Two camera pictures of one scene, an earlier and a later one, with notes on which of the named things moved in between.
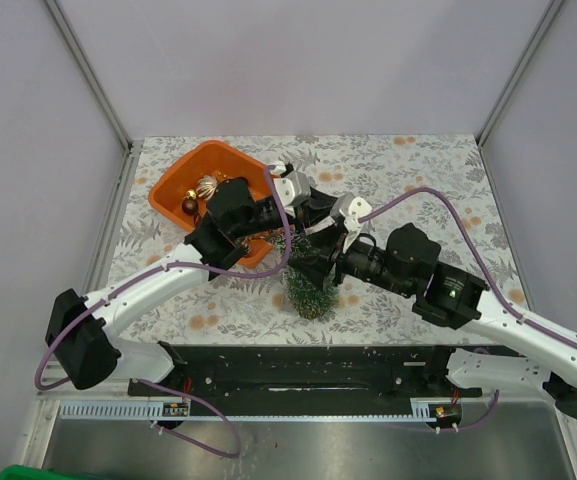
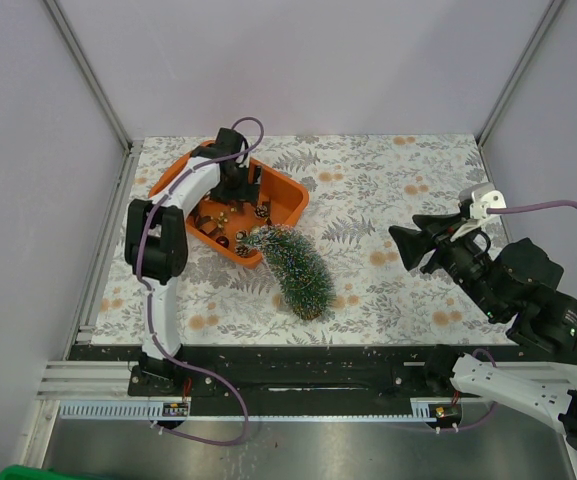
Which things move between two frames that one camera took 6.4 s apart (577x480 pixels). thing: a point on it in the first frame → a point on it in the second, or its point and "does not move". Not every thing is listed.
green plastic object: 16,472 does not move
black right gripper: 318,265 → 437,232
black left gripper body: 303,215 → 237,188
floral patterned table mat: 437,181 does not move
